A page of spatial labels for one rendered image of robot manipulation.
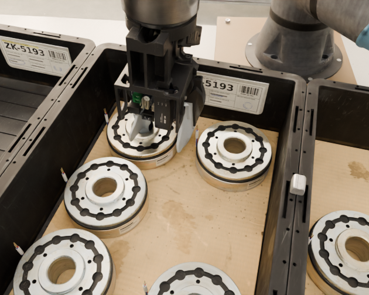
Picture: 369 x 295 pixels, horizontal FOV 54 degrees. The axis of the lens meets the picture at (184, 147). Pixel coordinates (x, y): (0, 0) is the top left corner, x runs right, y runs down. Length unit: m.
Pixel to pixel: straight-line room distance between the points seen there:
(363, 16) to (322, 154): 0.20
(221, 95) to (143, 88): 0.19
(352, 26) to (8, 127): 0.53
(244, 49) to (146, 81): 0.44
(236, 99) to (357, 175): 0.20
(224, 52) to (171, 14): 0.43
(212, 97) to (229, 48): 0.25
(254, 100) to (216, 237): 0.20
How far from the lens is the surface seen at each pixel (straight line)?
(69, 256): 0.43
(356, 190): 0.54
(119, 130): 0.52
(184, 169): 0.51
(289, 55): 0.70
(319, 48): 0.72
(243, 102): 0.54
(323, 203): 0.51
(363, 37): 0.59
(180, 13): 0.35
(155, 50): 0.34
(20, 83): 0.70
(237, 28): 0.84
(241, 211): 0.48
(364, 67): 0.98
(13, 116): 0.64
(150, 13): 0.34
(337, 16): 0.60
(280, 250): 0.35
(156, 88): 0.38
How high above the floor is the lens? 1.24
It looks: 51 degrees down
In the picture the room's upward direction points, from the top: straight up
